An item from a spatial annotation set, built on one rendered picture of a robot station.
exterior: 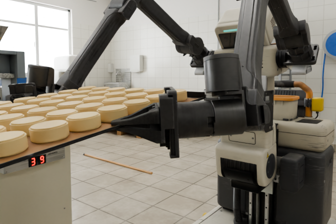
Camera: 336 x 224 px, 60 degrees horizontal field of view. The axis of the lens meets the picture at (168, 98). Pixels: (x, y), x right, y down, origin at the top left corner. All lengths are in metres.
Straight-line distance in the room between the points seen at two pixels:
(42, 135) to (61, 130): 0.02
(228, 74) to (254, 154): 0.81
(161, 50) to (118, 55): 1.21
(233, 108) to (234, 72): 0.06
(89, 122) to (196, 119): 0.16
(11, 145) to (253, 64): 0.41
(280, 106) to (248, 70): 0.98
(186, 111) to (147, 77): 5.59
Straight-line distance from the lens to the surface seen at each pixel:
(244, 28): 0.63
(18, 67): 1.95
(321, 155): 1.48
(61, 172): 1.31
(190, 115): 0.43
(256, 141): 1.27
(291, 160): 1.34
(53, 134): 0.41
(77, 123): 0.44
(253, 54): 0.58
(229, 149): 1.28
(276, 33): 1.07
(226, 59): 0.45
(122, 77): 6.49
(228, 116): 0.45
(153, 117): 0.42
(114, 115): 0.47
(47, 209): 1.32
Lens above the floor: 1.03
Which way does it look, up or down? 4 degrees down
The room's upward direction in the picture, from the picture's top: straight up
